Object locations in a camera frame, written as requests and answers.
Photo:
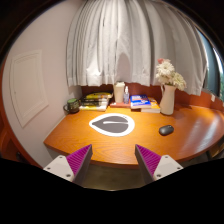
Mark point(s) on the clear sanitizer bottle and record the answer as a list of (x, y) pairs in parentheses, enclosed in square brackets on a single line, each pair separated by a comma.
[(126, 95)]

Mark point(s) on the white curtain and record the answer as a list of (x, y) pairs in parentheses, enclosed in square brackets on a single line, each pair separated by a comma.
[(122, 40)]

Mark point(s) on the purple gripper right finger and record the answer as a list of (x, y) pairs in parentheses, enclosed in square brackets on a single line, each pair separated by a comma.
[(153, 166)]

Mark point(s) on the white ceramic vase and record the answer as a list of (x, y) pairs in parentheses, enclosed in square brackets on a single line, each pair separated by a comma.
[(167, 101)]

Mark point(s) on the dark green mug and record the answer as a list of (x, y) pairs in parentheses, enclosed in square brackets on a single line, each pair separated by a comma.
[(72, 106)]

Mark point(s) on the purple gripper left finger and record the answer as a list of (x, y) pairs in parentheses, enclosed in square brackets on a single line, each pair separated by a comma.
[(72, 167)]

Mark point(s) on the window pane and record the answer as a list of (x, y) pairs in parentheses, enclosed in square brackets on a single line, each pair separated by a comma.
[(214, 79)]

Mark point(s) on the grey leaf-shaped mouse pad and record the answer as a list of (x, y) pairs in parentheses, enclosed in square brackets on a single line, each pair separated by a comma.
[(113, 124)]

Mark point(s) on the dark middle book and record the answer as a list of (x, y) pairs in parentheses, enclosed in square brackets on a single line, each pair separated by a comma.
[(94, 102)]

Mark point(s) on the yellow top book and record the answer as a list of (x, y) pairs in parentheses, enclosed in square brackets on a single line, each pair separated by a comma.
[(99, 95)]

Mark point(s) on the red tray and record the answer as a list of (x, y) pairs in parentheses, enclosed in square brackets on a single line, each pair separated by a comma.
[(119, 105)]

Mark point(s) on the white tissue box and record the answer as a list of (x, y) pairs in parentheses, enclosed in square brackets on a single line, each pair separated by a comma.
[(119, 92)]

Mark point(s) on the black computer mouse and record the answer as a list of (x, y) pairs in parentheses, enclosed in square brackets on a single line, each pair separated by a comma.
[(166, 130)]

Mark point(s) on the white and pink flowers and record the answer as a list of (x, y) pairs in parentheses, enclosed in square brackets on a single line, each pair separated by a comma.
[(166, 75)]

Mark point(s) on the orange book under blue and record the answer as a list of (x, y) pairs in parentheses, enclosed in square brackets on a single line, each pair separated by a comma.
[(155, 108)]

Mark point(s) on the blue and white book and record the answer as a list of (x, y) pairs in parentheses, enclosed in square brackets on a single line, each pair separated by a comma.
[(140, 101)]

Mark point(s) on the white bottom book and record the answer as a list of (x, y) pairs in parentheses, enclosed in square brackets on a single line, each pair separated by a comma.
[(93, 108)]

